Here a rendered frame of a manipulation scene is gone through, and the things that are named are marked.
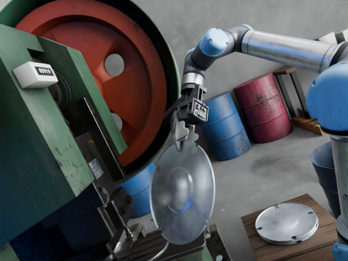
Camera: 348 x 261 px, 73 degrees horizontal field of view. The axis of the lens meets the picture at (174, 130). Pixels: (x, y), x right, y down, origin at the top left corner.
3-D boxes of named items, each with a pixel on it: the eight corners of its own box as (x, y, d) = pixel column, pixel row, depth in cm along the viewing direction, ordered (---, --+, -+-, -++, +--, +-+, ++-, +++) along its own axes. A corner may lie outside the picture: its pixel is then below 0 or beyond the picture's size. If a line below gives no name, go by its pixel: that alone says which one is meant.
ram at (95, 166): (140, 204, 76) (98, 121, 72) (128, 232, 62) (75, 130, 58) (94, 221, 79) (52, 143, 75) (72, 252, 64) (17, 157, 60)
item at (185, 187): (233, 168, 54) (231, 168, 54) (187, 270, 59) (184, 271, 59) (172, 127, 77) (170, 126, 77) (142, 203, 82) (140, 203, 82)
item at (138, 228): (147, 229, 98) (136, 207, 96) (138, 258, 81) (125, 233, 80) (134, 233, 99) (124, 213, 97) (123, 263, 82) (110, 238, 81)
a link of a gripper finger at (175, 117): (171, 131, 70) (176, 105, 73) (168, 132, 71) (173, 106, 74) (183, 136, 72) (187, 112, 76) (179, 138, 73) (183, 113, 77)
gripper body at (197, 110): (190, 114, 67) (194, 79, 72) (170, 121, 73) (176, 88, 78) (207, 124, 72) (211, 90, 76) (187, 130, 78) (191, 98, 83)
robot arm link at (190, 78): (177, 78, 80) (193, 89, 85) (175, 89, 78) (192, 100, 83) (193, 69, 75) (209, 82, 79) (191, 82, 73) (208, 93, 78)
